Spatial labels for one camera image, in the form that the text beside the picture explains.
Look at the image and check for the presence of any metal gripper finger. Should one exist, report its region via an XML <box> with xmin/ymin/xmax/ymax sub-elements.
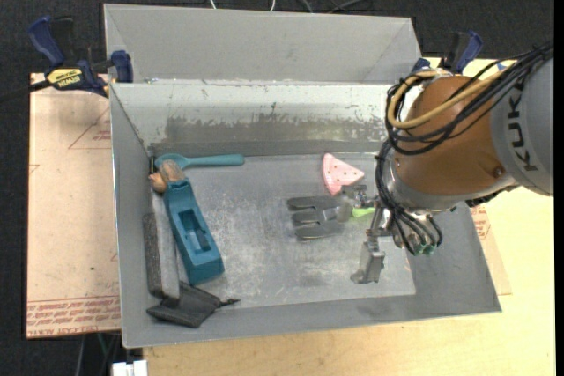
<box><xmin>335</xmin><ymin>183</ymin><xmax>369</xmax><ymax>222</ymax></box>
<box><xmin>350</xmin><ymin>240</ymin><xmax>387</xmax><ymax>285</ymax></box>

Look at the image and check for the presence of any pink dotted triangle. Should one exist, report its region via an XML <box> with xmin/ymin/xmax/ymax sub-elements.
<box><xmin>321</xmin><ymin>152</ymin><xmax>366</xmax><ymax>196</ymax></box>

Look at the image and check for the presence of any dark grey ridged plastic piece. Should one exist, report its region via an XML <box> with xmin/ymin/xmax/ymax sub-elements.
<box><xmin>286</xmin><ymin>195</ymin><xmax>345</xmax><ymax>241</ymax></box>

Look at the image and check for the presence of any grey metal bin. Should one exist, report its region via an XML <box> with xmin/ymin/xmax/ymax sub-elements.
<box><xmin>103</xmin><ymin>3</ymin><xmax>503</xmax><ymax>350</ymax></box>

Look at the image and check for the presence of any teal plastic spoon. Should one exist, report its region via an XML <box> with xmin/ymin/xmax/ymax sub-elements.
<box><xmin>153</xmin><ymin>152</ymin><xmax>246</xmax><ymax>171</ymax></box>

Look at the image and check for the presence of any teal plastic block tool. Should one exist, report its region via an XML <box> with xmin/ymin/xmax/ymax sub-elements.
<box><xmin>162</xmin><ymin>179</ymin><xmax>226</xmax><ymax>287</ymax></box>

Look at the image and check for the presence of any brown toy animal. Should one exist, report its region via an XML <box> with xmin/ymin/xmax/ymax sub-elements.
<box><xmin>148</xmin><ymin>160</ymin><xmax>187</xmax><ymax>194</ymax></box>

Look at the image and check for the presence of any grey long flat block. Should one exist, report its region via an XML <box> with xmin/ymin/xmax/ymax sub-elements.
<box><xmin>141</xmin><ymin>211</ymin><xmax>182</xmax><ymax>307</ymax></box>

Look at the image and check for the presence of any brown cardboard board red print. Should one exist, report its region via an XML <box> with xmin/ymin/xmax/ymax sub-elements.
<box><xmin>26</xmin><ymin>72</ymin><xmax>513</xmax><ymax>340</ymax></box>

